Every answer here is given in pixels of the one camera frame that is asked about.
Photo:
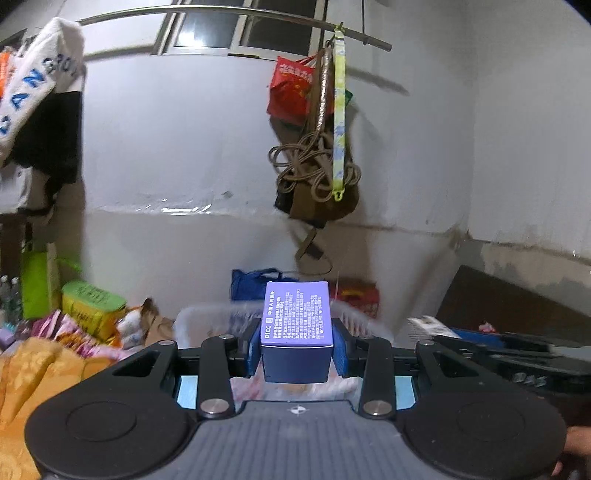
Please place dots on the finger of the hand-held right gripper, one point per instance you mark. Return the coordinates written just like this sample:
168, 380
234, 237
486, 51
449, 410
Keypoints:
471, 348

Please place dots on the yellow patterned blanket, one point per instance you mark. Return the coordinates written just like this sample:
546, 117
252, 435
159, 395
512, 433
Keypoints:
27, 383

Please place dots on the black hanging garment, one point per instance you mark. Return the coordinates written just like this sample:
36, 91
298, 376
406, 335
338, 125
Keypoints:
51, 134

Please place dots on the blue fabric bag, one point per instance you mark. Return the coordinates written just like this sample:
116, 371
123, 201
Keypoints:
247, 288

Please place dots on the red plastic bag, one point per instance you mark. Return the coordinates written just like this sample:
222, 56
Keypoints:
291, 87

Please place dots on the yellow-green box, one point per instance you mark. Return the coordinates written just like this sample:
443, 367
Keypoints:
92, 304

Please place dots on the green hanging bag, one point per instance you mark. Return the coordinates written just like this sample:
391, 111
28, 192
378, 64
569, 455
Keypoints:
348, 97

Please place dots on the clear water bottle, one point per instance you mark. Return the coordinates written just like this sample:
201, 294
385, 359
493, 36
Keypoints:
4, 295
15, 297

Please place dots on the dark wooden headboard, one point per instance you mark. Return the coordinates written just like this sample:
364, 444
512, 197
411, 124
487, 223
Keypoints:
508, 304

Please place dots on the brown paper bag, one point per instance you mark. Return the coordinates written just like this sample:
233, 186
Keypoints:
159, 323

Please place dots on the window frame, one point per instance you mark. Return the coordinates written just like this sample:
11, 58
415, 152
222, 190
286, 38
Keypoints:
231, 27

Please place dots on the blue rectangular box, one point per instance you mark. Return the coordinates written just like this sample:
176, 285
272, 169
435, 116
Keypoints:
295, 323

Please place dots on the red gift box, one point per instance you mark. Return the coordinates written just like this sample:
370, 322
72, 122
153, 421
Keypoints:
360, 295

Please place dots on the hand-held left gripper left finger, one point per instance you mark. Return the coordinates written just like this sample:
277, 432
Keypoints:
254, 355

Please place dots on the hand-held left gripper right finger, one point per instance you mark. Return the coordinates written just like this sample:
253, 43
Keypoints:
340, 355

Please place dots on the white hanging garment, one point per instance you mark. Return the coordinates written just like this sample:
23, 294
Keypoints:
18, 189

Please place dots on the person's right hand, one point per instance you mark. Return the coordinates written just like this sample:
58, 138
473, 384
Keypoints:
579, 441

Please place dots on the metal hanging rail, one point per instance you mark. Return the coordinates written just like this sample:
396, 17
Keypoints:
207, 10

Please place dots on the green paper bag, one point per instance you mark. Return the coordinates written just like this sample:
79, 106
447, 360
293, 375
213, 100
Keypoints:
39, 286

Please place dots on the white hoodie blue letters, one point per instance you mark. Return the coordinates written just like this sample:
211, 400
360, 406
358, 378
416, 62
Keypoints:
41, 69

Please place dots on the olive canvas bag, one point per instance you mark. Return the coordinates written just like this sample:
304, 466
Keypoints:
344, 205

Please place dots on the clear white plastic basket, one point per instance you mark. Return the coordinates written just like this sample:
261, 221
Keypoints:
203, 323

